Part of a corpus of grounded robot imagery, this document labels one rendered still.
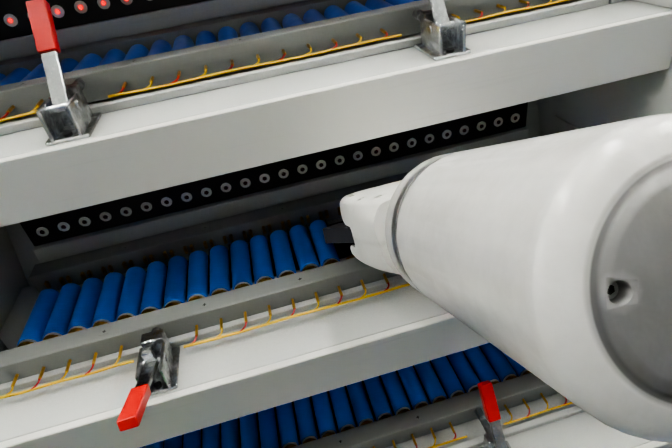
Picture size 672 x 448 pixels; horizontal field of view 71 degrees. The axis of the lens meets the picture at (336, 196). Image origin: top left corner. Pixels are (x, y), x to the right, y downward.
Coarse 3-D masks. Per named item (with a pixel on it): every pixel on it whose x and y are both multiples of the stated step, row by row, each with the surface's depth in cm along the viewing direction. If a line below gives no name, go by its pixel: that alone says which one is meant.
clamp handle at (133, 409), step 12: (144, 360) 35; (156, 360) 35; (144, 372) 34; (144, 384) 32; (132, 396) 31; (144, 396) 31; (132, 408) 30; (144, 408) 30; (120, 420) 29; (132, 420) 29
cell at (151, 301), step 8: (152, 264) 46; (160, 264) 46; (152, 272) 44; (160, 272) 45; (152, 280) 44; (160, 280) 44; (144, 288) 43; (152, 288) 43; (160, 288) 43; (144, 296) 42; (152, 296) 42; (160, 296) 42; (144, 304) 41; (152, 304) 41; (160, 304) 42
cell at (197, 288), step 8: (192, 256) 46; (200, 256) 46; (192, 264) 45; (200, 264) 45; (192, 272) 44; (200, 272) 44; (192, 280) 43; (200, 280) 43; (192, 288) 42; (200, 288) 42; (192, 296) 41
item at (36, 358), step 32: (256, 288) 40; (288, 288) 40; (320, 288) 40; (128, 320) 39; (160, 320) 38; (192, 320) 39; (224, 320) 40; (0, 352) 38; (32, 352) 38; (64, 352) 37; (96, 352) 38
